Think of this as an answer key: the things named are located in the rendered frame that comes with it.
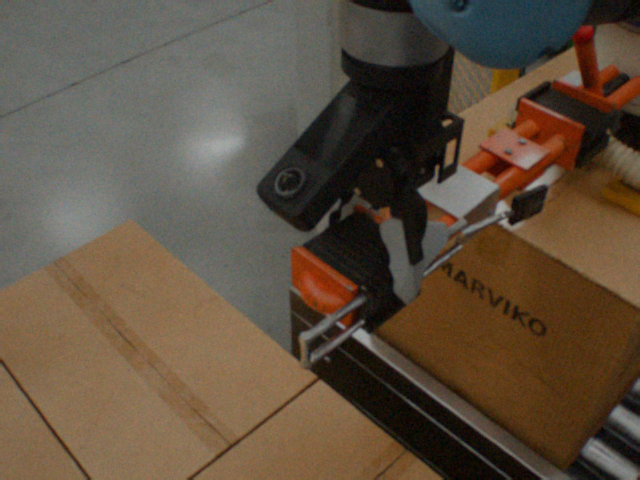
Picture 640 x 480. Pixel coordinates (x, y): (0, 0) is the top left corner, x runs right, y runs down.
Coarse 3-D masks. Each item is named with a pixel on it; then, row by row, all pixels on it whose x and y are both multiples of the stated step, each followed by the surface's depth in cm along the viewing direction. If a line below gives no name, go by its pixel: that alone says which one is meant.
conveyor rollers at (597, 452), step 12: (636, 384) 112; (636, 396) 112; (624, 408) 108; (612, 420) 107; (624, 420) 107; (636, 420) 106; (612, 432) 108; (624, 432) 106; (636, 432) 105; (588, 444) 103; (600, 444) 103; (636, 444) 105; (588, 456) 103; (600, 456) 102; (612, 456) 101; (588, 468) 104; (600, 468) 101; (612, 468) 100; (624, 468) 100; (636, 468) 100
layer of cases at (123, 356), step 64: (64, 256) 137; (128, 256) 137; (0, 320) 123; (64, 320) 123; (128, 320) 124; (192, 320) 124; (0, 384) 112; (64, 384) 113; (128, 384) 113; (192, 384) 113; (256, 384) 113; (320, 384) 113; (0, 448) 103; (64, 448) 103; (128, 448) 103; (192, 448) 104; (256, 448) 104; (320, 448) 104; (384, 448) 104
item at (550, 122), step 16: (560, 80) 78; (528, 96) 75; (544, 96) 77; (560, 96) 77; (576, 96) 77; (592, 96) 75; (528, 112) 74; (544, 112) 72; (560, 112) 74; (576, 112) 74; (592, 112) 74; (608, 112) 73; (512, 128) 78; (544, 128) 73; (560, 128) 72; (576, 128) 70; (592, 128) 70; (608, 128) 73; (576, 144) 71; (592, 144) 74; (560, 160) 74
